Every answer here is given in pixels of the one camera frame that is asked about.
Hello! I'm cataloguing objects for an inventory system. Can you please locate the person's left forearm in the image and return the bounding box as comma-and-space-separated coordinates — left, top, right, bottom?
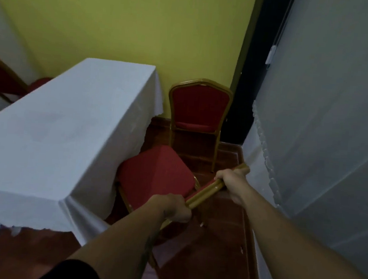
63, 195, 166, 279

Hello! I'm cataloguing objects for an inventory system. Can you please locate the person's right forearm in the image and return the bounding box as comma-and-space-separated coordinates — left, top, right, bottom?
235, 185, 368, 279

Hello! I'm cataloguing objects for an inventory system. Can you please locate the black door frame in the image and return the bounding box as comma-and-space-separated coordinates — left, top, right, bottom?
220, 0, 296, 150

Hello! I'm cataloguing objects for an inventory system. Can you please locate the person's left hand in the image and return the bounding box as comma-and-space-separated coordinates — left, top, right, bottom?
145, 191, 194, 224

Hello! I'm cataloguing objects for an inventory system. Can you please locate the person's right hand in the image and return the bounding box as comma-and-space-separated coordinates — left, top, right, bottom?
212, 165, 256, 207

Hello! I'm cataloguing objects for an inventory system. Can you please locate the white curtain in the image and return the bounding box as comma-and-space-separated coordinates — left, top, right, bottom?
238, 0, 368, 279

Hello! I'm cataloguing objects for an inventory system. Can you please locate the white lace-edged tablecloth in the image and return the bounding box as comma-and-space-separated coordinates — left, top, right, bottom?
230, 100, 303, 279

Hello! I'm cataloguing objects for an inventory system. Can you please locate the black sleeve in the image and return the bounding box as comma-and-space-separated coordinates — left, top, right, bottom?
35, 256, 106, 279

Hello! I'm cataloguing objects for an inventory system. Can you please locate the red gold-framed banquet chair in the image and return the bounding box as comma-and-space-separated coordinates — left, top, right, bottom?
162, 76, 235, 175
0, 54, 55, 107
108, 141, 251, 278

